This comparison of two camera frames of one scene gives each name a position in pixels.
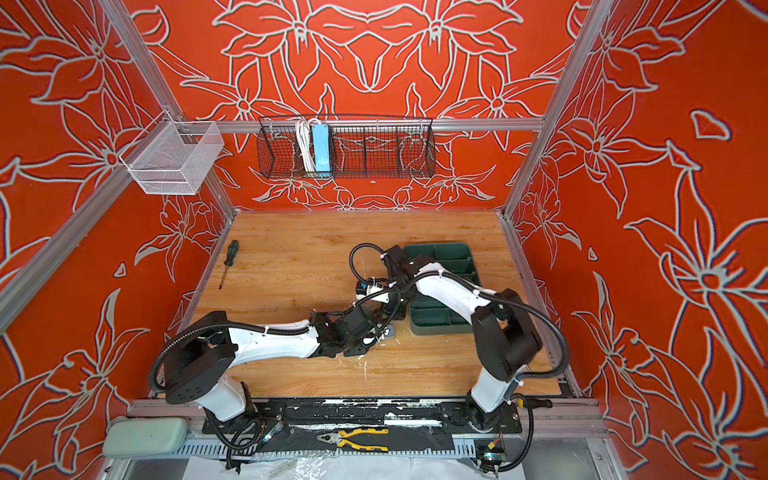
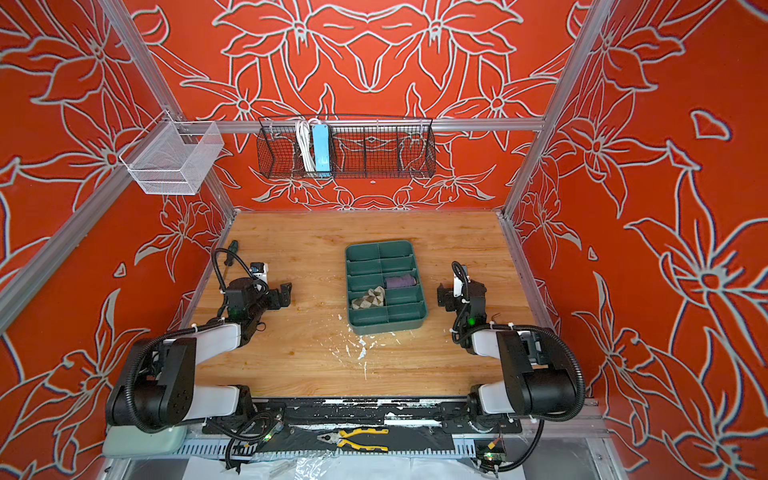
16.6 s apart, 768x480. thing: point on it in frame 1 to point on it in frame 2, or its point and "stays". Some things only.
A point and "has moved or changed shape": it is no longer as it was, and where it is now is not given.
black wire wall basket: x=360 y=147 stays
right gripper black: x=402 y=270 to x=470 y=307
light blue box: x=322 y=148 stays
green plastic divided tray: x=432 y=317 has moved or changed shape
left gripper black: x=360 y=349 to x=273 y=296
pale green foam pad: x=143 y=436 stays
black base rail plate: x=271 y=415 stays
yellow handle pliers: x=340 y=438 stays
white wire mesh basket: x=172 y=157 stays
